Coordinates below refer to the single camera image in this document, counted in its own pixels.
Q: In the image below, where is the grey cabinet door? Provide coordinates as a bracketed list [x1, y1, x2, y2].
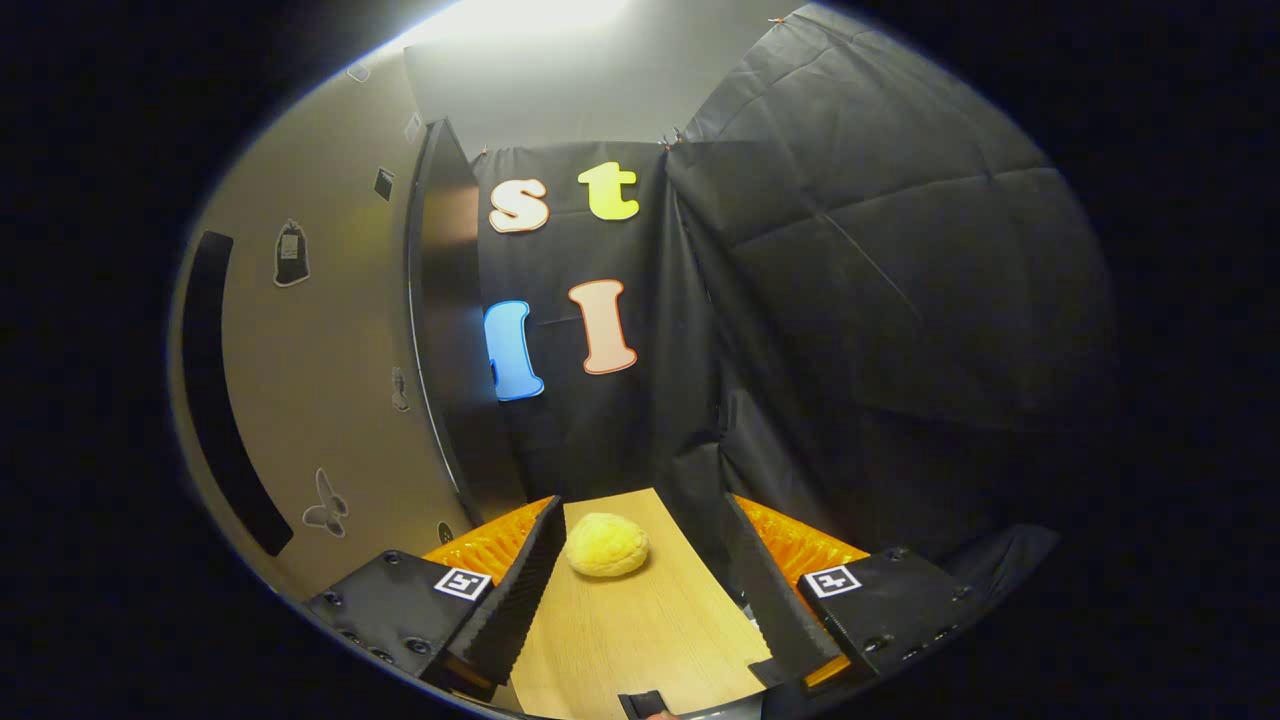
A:
[170, 45, 471, 601]

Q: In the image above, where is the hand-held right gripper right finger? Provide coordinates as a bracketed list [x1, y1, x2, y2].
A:
[722, 492, 986, 691]

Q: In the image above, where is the black backdrop cloth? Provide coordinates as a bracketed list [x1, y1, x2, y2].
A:
[470, 5, 1116, 621]

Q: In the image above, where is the black cabinet door handle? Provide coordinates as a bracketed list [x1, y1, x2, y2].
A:
[182, 230, 295, 558]

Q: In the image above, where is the ceiling light panel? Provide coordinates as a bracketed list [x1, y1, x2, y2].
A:
[420, 0, 641, 41]

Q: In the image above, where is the yellow round bun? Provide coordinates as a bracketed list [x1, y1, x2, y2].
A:
[565, 513, 651, 578]

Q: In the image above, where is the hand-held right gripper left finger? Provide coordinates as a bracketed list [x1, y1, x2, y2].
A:
[305, 495, 568, 701]

